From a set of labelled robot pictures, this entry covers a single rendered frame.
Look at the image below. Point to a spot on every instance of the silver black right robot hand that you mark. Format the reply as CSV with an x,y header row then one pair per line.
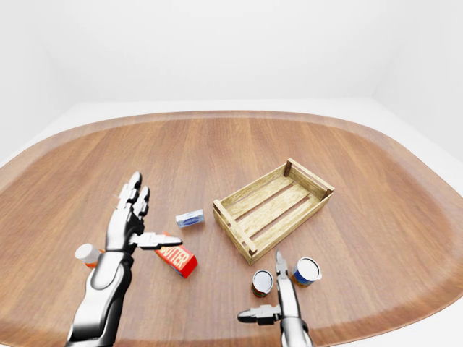
x,y
285,292

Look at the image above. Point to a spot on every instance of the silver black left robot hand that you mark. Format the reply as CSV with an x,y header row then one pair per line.
x,y
121,224

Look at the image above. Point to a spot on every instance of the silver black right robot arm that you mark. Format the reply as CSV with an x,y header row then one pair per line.
x,y
294,332

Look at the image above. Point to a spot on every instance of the wooden slat tray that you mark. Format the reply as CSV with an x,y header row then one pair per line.
x,y
271,211

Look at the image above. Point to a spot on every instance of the red green label tin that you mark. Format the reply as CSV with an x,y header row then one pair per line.
x,y
262,283

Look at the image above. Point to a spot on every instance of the blue orange label tin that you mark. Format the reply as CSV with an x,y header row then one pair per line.
x,y
305,272

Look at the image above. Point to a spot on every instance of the orange bottle with white cap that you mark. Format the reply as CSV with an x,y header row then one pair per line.
x,y
88,254

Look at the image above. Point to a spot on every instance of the red butter box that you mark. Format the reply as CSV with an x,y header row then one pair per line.
x,y
179,258

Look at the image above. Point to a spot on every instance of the small blue white box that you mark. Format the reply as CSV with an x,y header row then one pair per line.
x,y
190,218

